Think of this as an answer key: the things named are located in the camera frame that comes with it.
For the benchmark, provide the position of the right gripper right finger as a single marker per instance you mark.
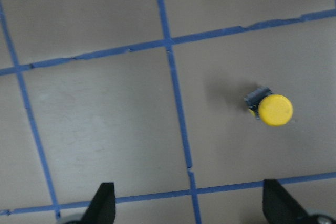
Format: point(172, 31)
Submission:
point(279, 206)

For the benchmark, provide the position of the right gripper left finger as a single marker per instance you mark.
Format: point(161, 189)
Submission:
point(102, 208)

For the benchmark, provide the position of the yellow push button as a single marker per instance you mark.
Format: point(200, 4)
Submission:
point(273, 109)

